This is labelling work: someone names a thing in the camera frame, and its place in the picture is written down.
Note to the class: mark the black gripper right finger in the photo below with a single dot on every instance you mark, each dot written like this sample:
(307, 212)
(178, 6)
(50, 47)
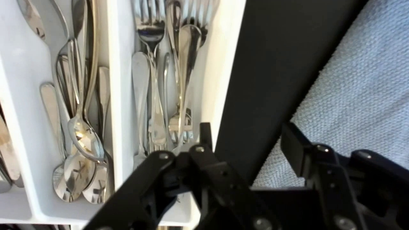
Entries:
(340, 192)

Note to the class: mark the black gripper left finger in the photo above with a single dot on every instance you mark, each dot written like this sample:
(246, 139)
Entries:
(192, 192)

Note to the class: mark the steel fork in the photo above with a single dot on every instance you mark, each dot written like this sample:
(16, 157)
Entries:
(141, 84)
(150, 29)
(187, 64)

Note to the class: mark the white plastic utensil organizer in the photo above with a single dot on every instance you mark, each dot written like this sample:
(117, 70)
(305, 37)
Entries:
(122, 84)

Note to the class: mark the steel spoon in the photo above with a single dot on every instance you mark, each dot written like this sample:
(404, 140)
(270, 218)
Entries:
(87, 135)
(98, 186)
(75, 174)

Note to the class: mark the grey cloth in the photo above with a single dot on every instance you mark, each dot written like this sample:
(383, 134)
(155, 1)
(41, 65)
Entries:
(362, 84)

